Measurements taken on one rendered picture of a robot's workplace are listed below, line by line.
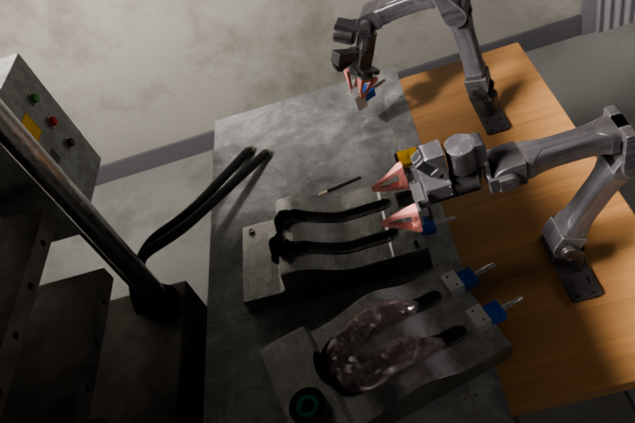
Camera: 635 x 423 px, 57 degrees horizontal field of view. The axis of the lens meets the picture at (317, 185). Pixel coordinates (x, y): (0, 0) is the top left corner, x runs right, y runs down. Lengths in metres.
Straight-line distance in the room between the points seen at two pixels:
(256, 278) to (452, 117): 0.80
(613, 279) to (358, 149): 0.84
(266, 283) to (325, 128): 0.66
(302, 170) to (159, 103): 1.56
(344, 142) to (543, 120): 0.61
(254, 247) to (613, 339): 0.92
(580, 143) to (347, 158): 0.88
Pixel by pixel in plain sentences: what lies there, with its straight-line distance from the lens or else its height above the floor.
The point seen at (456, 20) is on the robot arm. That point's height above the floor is 1.17.
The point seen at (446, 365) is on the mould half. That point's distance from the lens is 1.35.
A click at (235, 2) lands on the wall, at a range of 2.98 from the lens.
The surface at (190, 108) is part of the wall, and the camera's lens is 3.32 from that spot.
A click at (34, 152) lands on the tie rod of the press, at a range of 1.39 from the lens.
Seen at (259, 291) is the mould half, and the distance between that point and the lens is 1.59.
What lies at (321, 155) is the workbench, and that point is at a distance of 1.93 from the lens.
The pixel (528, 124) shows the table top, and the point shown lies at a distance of 1.88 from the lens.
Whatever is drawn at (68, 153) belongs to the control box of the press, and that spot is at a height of 1.21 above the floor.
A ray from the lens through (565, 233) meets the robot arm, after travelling 1.40.
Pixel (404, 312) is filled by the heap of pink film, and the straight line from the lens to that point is 1.40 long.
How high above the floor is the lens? 2.09
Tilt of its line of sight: 44 degrees down
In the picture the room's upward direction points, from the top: 23 degrees counter-clockwise
